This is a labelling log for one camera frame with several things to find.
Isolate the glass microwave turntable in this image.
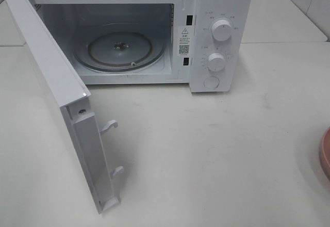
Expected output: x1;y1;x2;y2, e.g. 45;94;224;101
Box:
73;23;170;72

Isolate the white microwave oven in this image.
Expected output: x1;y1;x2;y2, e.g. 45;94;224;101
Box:
34;0;251;93

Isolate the pink round plate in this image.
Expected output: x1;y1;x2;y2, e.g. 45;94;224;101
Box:
319;128;330;179

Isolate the white microwave door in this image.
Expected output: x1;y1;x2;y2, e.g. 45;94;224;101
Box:
5;0;124;213

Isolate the white warning label sticker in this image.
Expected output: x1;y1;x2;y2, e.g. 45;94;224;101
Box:
177;25;193;56

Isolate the round white door release button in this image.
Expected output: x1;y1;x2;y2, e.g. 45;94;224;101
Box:
204;76;220;90

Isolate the white microwave knob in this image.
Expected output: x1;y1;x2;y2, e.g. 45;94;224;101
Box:
211;18;233;42
207;53;226;72

